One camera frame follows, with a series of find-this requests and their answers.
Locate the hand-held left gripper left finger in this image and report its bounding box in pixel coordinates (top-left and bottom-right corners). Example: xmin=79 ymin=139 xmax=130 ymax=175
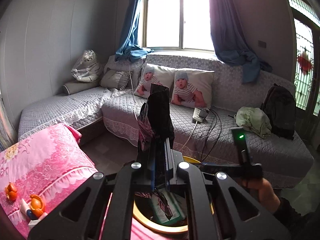
xmin=28 ymin=139 xmax=157 ymax=240

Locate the black charger cable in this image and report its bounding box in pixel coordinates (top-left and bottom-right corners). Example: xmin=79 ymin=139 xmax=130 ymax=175
xmin=200 ymin=109 xmax=218 ymax=162
xmin=204 ymin=109 xmax=222 ymax=159

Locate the black foil wrapper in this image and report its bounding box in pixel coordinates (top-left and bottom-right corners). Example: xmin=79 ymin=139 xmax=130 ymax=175
xmin=135 ymin=83 xmax=175 ymax=220

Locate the pink floral blanket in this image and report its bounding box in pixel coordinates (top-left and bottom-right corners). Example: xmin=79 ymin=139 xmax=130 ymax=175
xmin=0 ymin=123 xmax=190 ymax=240

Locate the green white snack bag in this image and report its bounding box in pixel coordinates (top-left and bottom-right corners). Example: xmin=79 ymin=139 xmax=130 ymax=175
xmin=150 ymin=191 xmax=187 ymax=225

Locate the window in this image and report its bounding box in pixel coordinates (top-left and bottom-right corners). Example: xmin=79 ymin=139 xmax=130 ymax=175
xmin=142 ymin=0 xmax=215 ymax=53

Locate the baby print pillow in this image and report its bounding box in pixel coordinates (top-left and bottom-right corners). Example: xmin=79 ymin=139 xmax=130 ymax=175
xmin=134 ymin=64 xmax=175 ymax=98
xmin=171 ymin=69 xmax=215 ymax=109

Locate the small white tube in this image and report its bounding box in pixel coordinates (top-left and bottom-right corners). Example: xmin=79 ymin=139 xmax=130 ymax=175
xmin=20 ymin=199 xmax=33 ymax=215

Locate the person's right forearm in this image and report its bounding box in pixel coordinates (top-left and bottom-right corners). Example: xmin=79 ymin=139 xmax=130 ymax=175
xmin=272 ymin=197 xmax=320 ymax=240

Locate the white power strip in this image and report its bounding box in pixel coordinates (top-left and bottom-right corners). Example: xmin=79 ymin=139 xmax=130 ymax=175
xmin=192 ymin=107 xmax=209 ymax=124

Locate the grey bolster pillow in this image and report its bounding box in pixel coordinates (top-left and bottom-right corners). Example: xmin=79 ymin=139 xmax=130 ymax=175
xmin=62 ymin=81 xmax=97 ymax=95

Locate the patterned glass door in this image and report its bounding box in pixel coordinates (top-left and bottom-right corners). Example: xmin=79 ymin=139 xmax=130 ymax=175
xmin=285 ymin=0 xmax=320 ymax=153

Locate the orange peel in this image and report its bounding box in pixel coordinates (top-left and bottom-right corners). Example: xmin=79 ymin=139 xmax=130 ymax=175
xmin=29 ymin=194 xmax=47 ymax=218
xmin=5 ymin=183 xmax=18 ymax=202

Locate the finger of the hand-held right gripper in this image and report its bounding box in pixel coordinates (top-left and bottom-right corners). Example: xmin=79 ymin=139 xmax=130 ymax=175
xmin=199 ymin=162 xmax=242 ymax=177

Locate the grey quilted sofa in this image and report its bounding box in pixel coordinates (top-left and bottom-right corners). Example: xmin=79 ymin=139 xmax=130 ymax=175
xmin=18 ymin=54 xmax=314 ymax=189

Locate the pale green cloth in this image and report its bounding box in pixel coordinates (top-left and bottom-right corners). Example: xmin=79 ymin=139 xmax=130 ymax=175
xmin=235 ymin=106 xmax=272 ymax=138

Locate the grey ruffled cushion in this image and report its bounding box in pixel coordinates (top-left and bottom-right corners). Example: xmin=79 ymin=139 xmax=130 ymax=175
xmin=100 ymin=69 xmax=132 ymax=90

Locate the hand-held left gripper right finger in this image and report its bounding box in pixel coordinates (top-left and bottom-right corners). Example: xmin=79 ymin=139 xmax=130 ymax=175
xmin=164 ymin=138 xmax=292 ymax=240

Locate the purple blue curtain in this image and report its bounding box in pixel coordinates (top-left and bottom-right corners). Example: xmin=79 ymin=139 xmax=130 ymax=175
xmin=207 ymin=0 xmax=273 ymax=84

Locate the small white box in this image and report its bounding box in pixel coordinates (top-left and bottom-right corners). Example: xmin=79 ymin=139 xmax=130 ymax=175
xmin=28 ymin=212 xmax=48 ymax=228

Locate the black backpack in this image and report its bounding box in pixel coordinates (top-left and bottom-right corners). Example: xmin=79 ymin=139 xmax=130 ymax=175
xmin=260 ymin=83 xmax=297 ymax=140

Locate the yellow-rimmed trash bin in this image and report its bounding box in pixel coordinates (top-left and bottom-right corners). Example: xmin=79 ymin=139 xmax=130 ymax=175
xmin=132 ymin=156 xmax=215 ymax=234

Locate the bagged tiger plush toy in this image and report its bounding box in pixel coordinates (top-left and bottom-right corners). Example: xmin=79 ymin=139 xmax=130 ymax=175
xmin=71 ymin=49 xmax=103 ymax=83

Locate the person's right hand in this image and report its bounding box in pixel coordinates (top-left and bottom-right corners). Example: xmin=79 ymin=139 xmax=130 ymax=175
xmin=241 ymin=177 xmax=281 ymax=214

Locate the white power strip cable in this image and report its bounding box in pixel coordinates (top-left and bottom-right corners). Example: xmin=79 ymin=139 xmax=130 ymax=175
xmin=181 ymin=122 xmax=198 ymax=153

